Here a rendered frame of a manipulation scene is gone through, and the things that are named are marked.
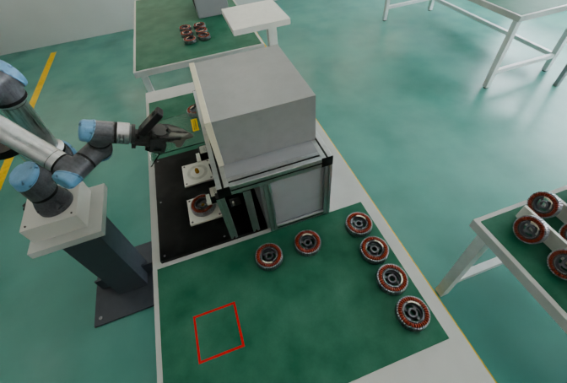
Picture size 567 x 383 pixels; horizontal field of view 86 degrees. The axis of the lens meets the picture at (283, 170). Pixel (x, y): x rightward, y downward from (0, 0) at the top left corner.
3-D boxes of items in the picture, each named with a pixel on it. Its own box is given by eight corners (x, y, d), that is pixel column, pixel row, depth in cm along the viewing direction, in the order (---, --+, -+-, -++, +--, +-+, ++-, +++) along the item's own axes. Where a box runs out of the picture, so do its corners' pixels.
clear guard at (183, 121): (150, 167, 130) (145, 157, 126) (148, 133, 146) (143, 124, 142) (224, 147, 136) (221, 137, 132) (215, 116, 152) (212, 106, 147)
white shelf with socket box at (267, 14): (245, 98, 206) (233, 30, 173) (234, 72, 230) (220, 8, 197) (294, 86, 212) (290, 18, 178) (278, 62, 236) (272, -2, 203)
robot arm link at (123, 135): (117, 117, 105) (116, 132, 100) (132, 119, 108) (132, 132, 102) (117, 134, 110) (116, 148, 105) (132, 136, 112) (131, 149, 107)
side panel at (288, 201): (271, 231, 134) (262, 186, 111) (269, 226, 136) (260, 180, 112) (329, 212, 139) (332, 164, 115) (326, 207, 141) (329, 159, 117)
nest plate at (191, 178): (185, 187, 152) (184, 186, 151) (182, 168, 162) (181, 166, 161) (214, 179, 155) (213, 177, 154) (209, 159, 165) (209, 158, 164)
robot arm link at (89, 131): (81, 127, 105) (78, 113, 99) (117, 130, 110) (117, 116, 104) (79, 147, 102) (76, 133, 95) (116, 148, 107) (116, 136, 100)
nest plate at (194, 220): (191, 226, 136) (190, 224, 136) (187, 202, 146) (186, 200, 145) (223, 216, 139) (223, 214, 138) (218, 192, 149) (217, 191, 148)
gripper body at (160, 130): (164, 141, 118) (130, 138, 113) (167, 122, 113) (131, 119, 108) (166, 153, 113) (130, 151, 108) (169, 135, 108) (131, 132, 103)
